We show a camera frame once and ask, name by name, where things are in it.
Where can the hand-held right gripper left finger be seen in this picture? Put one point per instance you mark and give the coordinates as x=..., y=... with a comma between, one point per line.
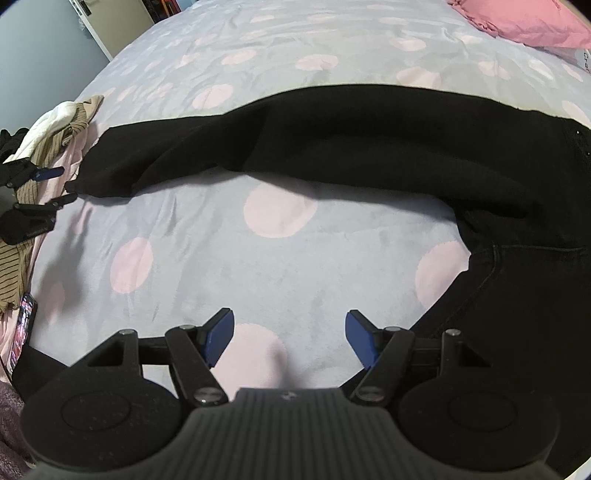
x=219, y=333

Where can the cream wardrobe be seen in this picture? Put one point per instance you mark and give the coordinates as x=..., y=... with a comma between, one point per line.
x=120, y=23

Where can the pink pillow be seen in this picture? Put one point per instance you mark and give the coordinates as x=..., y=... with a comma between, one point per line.
x=521, y=21

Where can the white printed pillow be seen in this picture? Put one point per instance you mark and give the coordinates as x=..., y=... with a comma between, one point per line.
x=577, y=60

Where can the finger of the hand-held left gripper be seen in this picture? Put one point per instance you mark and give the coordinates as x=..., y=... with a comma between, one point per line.
x=62, y=201
x=50, y=173

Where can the white garment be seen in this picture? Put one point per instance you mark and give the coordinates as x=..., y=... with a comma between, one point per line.
x=51, y=115

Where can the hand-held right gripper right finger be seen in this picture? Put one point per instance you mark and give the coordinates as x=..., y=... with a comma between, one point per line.
x=361, y=339

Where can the black pants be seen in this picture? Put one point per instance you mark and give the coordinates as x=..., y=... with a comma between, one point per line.
x=369, y=147

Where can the beige striped garment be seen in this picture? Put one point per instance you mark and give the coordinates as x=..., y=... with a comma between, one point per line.
x=69, y=127

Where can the purple fuzzy cloth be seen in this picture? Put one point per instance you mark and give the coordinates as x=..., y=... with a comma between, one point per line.
x=9, y=420

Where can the grey pink-dotted bed blanket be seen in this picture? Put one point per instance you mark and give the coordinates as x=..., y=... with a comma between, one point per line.
x=258, y=258

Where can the black smartphone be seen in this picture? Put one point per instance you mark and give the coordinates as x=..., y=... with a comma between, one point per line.
x=25, y=323

